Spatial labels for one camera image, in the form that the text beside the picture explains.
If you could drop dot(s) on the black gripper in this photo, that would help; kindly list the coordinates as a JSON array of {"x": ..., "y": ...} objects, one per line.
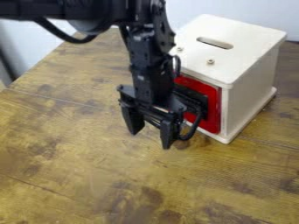
[{"x": 149, "y": 101}]

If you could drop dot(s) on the red drawer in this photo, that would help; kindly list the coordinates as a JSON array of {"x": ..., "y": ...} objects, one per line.
[{"x": 211, "y": 123}]

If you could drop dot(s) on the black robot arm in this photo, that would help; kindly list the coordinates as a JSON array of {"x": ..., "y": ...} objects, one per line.
[{"x": 79, "y": 20}]

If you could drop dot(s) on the white wooden box cabinet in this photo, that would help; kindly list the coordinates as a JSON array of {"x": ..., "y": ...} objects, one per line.
[{"x": 229, "y": 58}]

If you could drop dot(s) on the black drawer handle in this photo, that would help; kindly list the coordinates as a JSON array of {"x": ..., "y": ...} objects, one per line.
[{"x": 197, "y": 103}]

